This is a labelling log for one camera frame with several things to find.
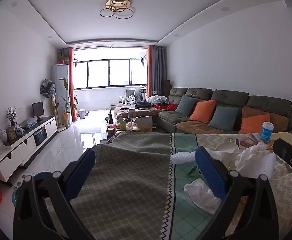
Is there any white floor air conditioner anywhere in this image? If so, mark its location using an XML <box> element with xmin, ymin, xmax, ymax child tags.
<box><xmin>51</xmin><ymin>64</ymin><xmax>69</xmax><ymax>128</ymax></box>

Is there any blue cushion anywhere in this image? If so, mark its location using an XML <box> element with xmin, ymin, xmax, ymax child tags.
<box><xmin>175</xmin><ymin>94</ymin><xmax>198</xmax><ymax>117</ymax></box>
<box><xmin>208</xmin><ymin>106</ymin><xmax>240</xmax><ymax>132</ymax></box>

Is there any small white tissue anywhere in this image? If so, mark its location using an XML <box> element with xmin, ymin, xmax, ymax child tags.
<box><xmin>184</xmin><ymin>178</ymin><xmax>224</xmax><ymax>215</ymax></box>

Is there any wooden floor stand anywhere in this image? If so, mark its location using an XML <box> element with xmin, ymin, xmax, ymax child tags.
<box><xmin>51</xmin><ymin>96</ymin><xmax>59</xmax><ymax>128</ymax></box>

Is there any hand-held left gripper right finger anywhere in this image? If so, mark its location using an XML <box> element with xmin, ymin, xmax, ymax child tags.
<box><xmin>195</xmin><ymin>146</ymin><xmax>280</xmax><ymax>240</ymax></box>

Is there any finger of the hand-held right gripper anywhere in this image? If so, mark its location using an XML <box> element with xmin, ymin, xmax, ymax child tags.
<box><xmin>273</xmin><ymin>138</ymin><xmax>292</xmax><ymax>172</ymax></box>

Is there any red white card pack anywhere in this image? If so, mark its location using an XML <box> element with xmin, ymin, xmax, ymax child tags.
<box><xmin>239</xmin><ymin>138</ymin><xmax>258</xmax><ymax>149</ymax></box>

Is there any white office chair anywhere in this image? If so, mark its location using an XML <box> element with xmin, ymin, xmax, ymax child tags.
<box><xmin>119</xmin><ymin>89</ymin><xmax>137</xmax><ymax>105</ymax></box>

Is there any clear plastic bag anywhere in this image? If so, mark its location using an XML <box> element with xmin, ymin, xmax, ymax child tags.
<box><xmin>26</xmin><ymin>116</ymin><xmax>38</xmax><ymax>128</ymax></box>

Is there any orange cushion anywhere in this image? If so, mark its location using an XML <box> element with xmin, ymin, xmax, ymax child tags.
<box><xmin>238</xmin><ymin>113</ymin><xmax>271</xmax><ymax>134</ymax></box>
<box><xmin>189</xmin><ymin>99</ymin><xmax>217</xmax><ymax>124</ymax></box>

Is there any black monitor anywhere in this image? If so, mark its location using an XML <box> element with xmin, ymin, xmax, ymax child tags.
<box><xmin>32</xmin><ymin>101</ymin><xmax>45</xmax><ymax>123</ymax></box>

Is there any patterned tablecloth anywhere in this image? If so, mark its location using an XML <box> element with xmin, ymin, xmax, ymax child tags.
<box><xmin>45</xmin><ymin>131</ymin><xmax>292</xmax><ymax>240</ymax></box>

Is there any small tree in dark vase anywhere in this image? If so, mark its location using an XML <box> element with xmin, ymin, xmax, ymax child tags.
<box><xmin>6</xmin><ymin>106</ymin><xmax>17</xmax><ymax>128</ymax></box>

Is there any wooden picture frame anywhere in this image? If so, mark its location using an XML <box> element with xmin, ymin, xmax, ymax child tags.
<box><xmin>6</xmin><ymin>127</ymin><xmax>17</xmax><ymax>140</ymax></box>

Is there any white TV cabinet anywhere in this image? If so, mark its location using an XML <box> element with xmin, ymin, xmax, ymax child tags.
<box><xmin>0</xmin><ymin>116</ymin><xmax>58</xmax><ymax>183</ymax></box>

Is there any large crumpled white tissue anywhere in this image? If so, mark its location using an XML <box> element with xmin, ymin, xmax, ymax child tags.
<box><xmin>235</xmin><ymin>141</ymin><xmax>277</xmax><ymax>184</ymax></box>

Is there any white paper cup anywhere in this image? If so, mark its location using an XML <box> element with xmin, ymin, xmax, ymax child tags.
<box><xmin>214</xmin><ymin>141</ymin><xmax>241</xmax><ymax>167</ymax></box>

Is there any tall leafy plant yellow pot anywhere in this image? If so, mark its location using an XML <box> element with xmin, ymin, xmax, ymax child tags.
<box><xmin>57</xmin><ymin>76</ymin><xmax>78</xmax><ymax>127</ymax></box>

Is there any patterned dark cloth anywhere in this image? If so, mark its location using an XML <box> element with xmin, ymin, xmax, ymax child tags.
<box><xmin>40</xmin><ymin>79</ymin><xmax>56</xmax><ymax>98</ymax></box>

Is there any grey curtain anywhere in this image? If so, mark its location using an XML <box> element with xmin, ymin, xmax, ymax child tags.
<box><xmin>154</xmin><ymin>45</ymin><xmax>168</xmax><ymax>92</ymax></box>
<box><xmin>60</xmin><ymin>47</ymin><xmax>70</xmax><ymax>65</ymax></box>

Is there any green wrapper scrap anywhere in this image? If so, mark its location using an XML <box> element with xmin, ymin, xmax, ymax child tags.
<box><xmin>188</xmin><ymin>166</ymin><xmax>202</xmax><ymax>177</ymax></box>

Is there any dark wooden cabinet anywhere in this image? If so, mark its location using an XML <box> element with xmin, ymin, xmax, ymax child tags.
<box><xmin>161</xmin><ymin>80</ymin><xmax>171</xmax><ymax>97</ymax></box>

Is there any cluttered coffee table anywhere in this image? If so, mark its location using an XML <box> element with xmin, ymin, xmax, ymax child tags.
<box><xmin>107</xmin><ymin>107</ymin><xmax>152</xmax><ymax>137</ymax></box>

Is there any blue white canister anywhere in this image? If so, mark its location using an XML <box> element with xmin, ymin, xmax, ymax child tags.
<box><xmin>261</xmin><ymin>121</ymin><xmax>274</xmax><ymax>140</ymax></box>

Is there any large balcony window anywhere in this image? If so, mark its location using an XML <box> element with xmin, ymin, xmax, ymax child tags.
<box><xmin>74</xmin><ymin>59</ymin><xmax>147</xmax><ymax>90</ymax></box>

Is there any green sofa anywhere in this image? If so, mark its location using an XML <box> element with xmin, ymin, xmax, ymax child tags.
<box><xmin>158</xmin><ymin>87</ymin><xmax>292</xmax><ymax>135</ymax></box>

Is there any orange curtain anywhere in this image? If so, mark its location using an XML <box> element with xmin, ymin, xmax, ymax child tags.
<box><xmin>146</xmin><ymin>45</ymin><xmax>157</xmax><ymax>98</ymax></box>
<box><xmin>68</xmin><ymin>47</ymin><xmax>79</xmax><ymax>122</ymax></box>

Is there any teal plastic bin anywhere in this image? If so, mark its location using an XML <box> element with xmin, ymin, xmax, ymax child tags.
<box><xmin>12</xmin><ymin>171</ymin><xmax>63</xmax><ymax>207</ymax></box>

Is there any white foam fruit net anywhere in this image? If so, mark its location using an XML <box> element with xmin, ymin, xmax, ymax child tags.
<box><xmin>170</xmin><ymin>151</ymin><xmax>199</xmax><ymax>165</ymax></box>

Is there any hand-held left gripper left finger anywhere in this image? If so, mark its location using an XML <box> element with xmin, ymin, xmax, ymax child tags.
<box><xmin>13</xmin><ymin>148</ymin><xmax>96</xmax><ymax>240</ymax></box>

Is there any white clothes pile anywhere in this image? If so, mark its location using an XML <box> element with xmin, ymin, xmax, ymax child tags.
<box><xmin>147</xmin><ymin>95</ymin><xmax>170</xmax><ymax>105</ymax></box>

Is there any brown paper bag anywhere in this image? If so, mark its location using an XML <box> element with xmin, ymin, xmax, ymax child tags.
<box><xmin>136</xmin><ymin>116</ymin><xmax>152</xmax><ymax>132</ymax></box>

